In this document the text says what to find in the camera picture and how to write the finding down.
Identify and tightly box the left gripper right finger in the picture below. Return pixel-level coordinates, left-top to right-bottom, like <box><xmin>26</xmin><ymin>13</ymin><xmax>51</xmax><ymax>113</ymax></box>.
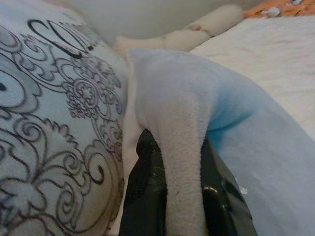
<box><xmin>201</xmin><ymin>140</ymin><xmax>258</xmax><ymax>236</ymax></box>

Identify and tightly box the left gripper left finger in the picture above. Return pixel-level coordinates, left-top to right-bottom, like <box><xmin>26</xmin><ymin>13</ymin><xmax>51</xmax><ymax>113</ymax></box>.
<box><xmin>119</xmin><ymin>129</ymin><xmax>169</xmax><ymax>236</ymax></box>

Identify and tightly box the grey fleece pillow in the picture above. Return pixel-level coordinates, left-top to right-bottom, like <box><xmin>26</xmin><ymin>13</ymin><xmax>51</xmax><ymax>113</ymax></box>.
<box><xmin>122</xmin><ymin>48</ymin><xmax>315</xmax><ymax>236</ymax></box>

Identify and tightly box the orange egg cartoon duvet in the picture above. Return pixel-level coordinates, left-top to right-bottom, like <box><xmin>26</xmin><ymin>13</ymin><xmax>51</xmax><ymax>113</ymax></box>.
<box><xmin>242</xmin><ymin>0</ymin><xmax>315</xmax><ymax>19</ymax></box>

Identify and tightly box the scroll patterned pale pillow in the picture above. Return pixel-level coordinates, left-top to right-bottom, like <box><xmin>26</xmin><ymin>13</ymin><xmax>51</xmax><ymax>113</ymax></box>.
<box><xmin>0</xmin><ymin>0</ymin><xmax>128</xmax><ymax>236</ymax></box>

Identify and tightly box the white quilted mattress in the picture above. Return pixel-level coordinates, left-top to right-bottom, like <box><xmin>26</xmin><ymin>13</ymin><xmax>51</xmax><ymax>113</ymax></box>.
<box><xmin>189</xmin><ymin>14</ymin><xmax>315</xmax><ymax>138</ymax></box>

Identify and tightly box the cream roll pillow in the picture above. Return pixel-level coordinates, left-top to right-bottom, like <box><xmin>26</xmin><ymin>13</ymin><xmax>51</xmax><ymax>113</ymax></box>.
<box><xmin>114</xmin><ymin>3</ymin><xmax>244</xmax><ymax>54</ymax></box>

